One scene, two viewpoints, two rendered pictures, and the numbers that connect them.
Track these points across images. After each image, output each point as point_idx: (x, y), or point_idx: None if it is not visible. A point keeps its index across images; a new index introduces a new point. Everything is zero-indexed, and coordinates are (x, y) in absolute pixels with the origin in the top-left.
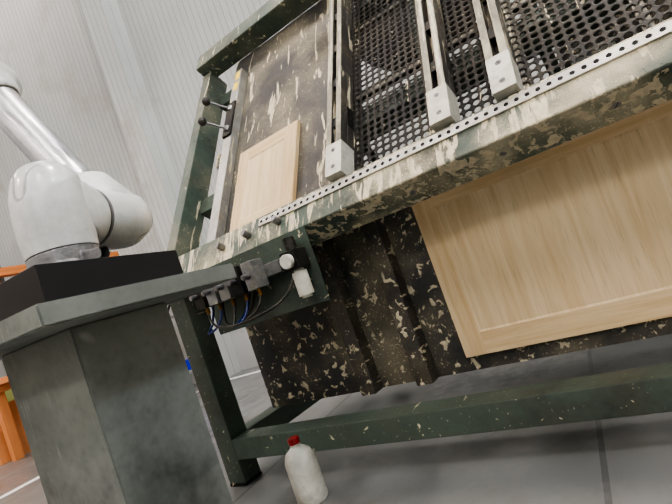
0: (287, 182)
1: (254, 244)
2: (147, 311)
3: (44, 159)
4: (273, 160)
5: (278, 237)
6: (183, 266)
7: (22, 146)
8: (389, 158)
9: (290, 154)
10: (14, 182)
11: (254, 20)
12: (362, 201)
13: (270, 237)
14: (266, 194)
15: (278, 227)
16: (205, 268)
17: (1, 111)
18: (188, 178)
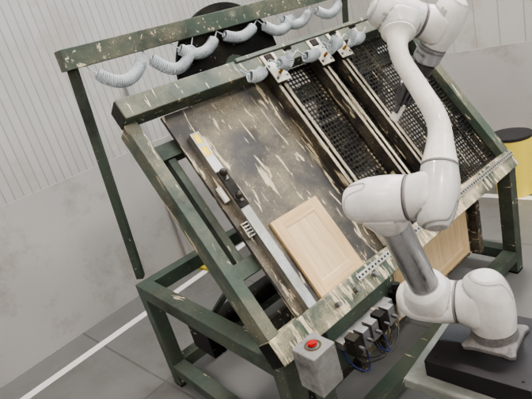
0: (345, 245)
1: (364, 294)
2: None
3: (431, 267)
4: (316, 228)
5: (380, 284)
6: (302, 334)
7: (422, 260)
8: (417, 227)
9: (331, 223)
10: (506, 287)
11: (202, 86)
12: None
13: (374, 286)
14: (331, 256)
15: (375, 278)
16: (331, 326)
17: (415, 233)
18: (222, 252)
